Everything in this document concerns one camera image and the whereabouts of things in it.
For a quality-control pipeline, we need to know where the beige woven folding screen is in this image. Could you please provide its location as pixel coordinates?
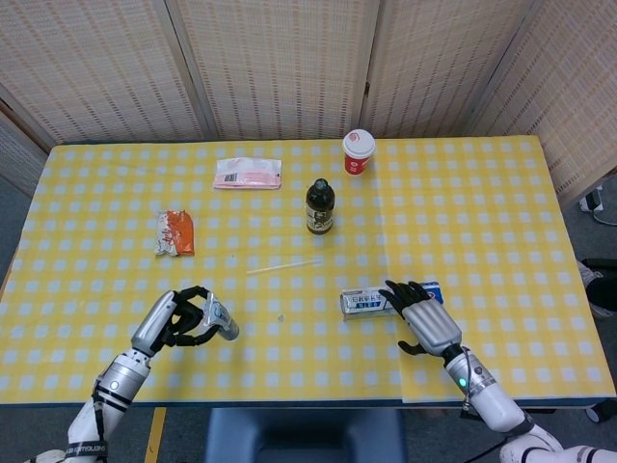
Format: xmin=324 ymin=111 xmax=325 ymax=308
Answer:
xmin=0 ymin=0 xmax=617 ymax=204

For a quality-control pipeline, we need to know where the red paper cup white lid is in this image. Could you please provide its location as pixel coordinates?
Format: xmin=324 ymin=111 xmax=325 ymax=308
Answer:
xmin=342 ymin=129 xmax=377 ymax=177

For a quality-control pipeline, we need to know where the pink white flat packet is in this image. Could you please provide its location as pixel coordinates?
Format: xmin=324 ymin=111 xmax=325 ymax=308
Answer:
xmin=212 ymin=157 xmax=283 ymax=192

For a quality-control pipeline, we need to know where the thin pale straw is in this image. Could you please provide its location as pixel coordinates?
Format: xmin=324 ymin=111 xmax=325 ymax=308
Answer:
xmin=246 ymin=258 xmax=323 ymax=276

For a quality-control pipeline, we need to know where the orange white snack bag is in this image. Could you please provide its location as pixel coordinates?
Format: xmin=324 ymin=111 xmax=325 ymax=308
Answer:
xmin=153 ymin=209 xmax=197 ymax=258

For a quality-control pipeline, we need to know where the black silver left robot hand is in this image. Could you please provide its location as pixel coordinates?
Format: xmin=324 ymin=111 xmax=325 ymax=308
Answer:
xmin=129 ymin=286 xmax=218 ymax=359

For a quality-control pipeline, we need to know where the dark glass bottle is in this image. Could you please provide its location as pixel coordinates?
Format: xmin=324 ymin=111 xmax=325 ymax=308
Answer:
xmin=305 ymin=177 xmax=336 ymax=236

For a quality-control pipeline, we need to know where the blue white toothpaste tube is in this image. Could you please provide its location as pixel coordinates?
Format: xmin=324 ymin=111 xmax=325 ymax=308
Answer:
xmin=201 ymin=296 xmax=241 ymax=342

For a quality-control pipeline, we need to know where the yellow white checkered tablecloth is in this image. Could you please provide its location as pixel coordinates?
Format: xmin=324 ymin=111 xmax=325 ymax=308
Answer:
xmin=0 ymin=137 xmax=617 ymax=405

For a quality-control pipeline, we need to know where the yellow floor tape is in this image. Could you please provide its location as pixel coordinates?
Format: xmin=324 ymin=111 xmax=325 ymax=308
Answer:
xmin=144 ymin=407 xmax=168 ymax=463

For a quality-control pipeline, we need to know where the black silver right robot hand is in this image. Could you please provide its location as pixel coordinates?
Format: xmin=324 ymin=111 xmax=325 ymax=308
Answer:
xmin=378 ymin=280 xmax=464 ymax=359

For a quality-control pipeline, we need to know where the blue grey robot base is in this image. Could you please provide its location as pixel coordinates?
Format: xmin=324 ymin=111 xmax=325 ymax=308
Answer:
xmin=204 ymin=407 xmax=409 ymax=463

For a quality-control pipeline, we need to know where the white power strip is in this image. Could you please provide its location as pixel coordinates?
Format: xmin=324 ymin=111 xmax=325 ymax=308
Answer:
xmin=579 ymin=185 xmax=607 ymax=213

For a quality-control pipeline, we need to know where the grey white shoe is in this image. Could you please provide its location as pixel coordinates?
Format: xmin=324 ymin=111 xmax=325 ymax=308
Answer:
xmin=577 ymin=259 xmax=617 ymax=318

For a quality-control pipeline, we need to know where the blue white toothpaste box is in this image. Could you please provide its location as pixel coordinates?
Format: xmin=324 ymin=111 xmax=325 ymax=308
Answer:
xmin=339 ymin=280 xmax=443 ymax=322

